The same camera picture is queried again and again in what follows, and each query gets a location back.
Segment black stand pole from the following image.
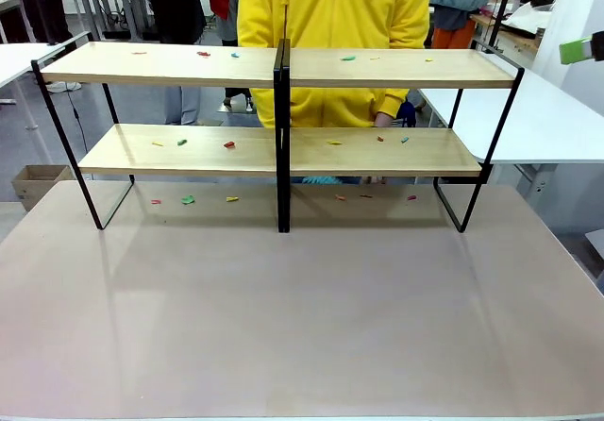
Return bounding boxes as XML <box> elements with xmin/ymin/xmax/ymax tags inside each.
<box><xmin>486</xmin><ymin>0</ymin><xmax>516</xmax><ymax>59</ymax></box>

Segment white slanted board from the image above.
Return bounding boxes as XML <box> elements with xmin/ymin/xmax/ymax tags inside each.
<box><xmin>534</xmin><ymin>0</ymin><xmax>604</xmax><ymax>90</ymax></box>

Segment person's left forearm yellow sleeve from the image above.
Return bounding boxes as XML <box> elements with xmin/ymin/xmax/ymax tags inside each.
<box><xmin>376</xmin><ymin>88</ymin><xmax>411</xmax><ymax>118</ymax></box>

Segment person in yellow hoodie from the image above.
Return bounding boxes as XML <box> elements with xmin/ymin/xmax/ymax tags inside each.
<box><xmin>236</xmin><ymin>0</ymin><xmax>432</xmax><ymax>129</ymax></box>

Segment grey trouser legs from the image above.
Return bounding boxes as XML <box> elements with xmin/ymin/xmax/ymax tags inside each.
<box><xmin>163</xmin><ymin>85</ymin><xmax>203</xmax><ymax>126</ymax></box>

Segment wood shelf black metal frame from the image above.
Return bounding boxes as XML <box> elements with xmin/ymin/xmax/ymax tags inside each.
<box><xmin>30</xmin><ymin>31</ymin><xmax>287</xmax><ymax>233</ymax></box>
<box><xmin>280</xmin><ymin>38</ymin><xmax>526</xmax><ymax>233</ymax></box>

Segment brown cardboard box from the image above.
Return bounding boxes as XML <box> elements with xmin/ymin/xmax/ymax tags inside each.
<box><xmin>10</xmin><ymin>164</ymin><xmax>77</xmax><ymax>212</ymax></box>

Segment person in dark clothes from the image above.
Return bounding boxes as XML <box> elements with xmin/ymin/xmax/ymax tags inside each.
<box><xmin>16</xmin><ymin>0</ymin><xmax>73</xmax><ymax>44</ymax></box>

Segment orange garment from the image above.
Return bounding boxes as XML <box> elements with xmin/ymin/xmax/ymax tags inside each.
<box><xmin>431</xmin><ymin>18</ymin><xmax>477</xmax><ymax>50</ymax></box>

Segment white side table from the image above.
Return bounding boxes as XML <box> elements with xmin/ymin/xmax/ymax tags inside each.
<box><xmin>0</xmin><ymin>42</ymin><xmax>65</xmax><ymax>132</ymax></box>
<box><xmin>418</xmin><ymin>67</ymin><xmax>604</xmax><ymax>200</ymax></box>

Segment black floor cable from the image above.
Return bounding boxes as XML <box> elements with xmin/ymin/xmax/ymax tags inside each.
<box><xmin>69</xmin><ymin>89</ymin><xmax>91</xmax><ymax>167</ymax></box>

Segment white shoes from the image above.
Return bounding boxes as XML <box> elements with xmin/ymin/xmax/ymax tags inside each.
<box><xmin>45</xmin><ymin>79</ymin><xmax>83</xmax><ymax>94</ymax></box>

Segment person in black clothes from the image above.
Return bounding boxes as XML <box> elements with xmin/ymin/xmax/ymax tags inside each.
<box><xmin>143</xmin><ymin>0</ymin><xmax>212</xmax><ymax>45</ymax></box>

